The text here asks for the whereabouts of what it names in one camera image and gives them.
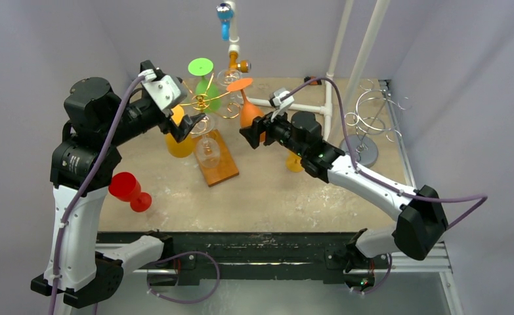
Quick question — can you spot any yellow-orange plastic goblet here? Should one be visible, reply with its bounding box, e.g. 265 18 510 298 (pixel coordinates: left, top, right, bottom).
164 105 196 158

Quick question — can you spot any orange plastic goblet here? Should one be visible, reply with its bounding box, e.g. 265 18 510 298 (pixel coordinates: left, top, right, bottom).
226 77 264 129

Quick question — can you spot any yellow plastic goblet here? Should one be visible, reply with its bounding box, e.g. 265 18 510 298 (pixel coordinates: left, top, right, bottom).
286 151 304 173

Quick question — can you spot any clear wine glass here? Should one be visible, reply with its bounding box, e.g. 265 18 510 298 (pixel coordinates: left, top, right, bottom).
216 69 243 87
191 114 221 169

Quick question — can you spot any green plastic goblet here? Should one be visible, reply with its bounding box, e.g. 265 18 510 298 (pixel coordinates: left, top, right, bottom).
188 57 221 113

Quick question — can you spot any red plastic goblet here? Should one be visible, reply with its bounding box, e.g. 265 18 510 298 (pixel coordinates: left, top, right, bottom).
108 172 152 213

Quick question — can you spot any chrome spiral glass rack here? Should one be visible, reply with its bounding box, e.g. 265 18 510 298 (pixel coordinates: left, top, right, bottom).
343 79 412 167

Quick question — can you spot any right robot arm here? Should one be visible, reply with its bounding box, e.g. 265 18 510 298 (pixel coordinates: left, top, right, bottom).
240 112 448 267

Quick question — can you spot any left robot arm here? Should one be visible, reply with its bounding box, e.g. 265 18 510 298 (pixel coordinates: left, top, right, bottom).
31 73 203 314

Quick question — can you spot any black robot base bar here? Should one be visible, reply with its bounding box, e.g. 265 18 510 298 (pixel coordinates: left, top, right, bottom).
145 232 389 285

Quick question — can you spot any yellow faucet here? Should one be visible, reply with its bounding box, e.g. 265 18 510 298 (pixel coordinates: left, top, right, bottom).
228 51 251 73

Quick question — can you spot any blue faucet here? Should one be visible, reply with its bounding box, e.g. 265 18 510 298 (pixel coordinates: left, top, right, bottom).
216 2 234 41

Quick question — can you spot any white PVC pipe frame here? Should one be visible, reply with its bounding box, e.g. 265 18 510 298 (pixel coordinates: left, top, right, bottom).
216 0 353 139

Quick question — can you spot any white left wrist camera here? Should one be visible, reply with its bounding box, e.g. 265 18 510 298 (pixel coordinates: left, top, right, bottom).
138 70 188 117

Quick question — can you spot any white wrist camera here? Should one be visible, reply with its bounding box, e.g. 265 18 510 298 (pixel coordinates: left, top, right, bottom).
138 70 188 117
269 88 295 121

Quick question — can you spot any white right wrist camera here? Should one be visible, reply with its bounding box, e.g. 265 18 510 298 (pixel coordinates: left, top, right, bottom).
269 88 295 121

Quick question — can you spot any gold wire wine glass rack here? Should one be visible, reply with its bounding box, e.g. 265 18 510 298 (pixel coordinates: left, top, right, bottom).
179 71 240 187

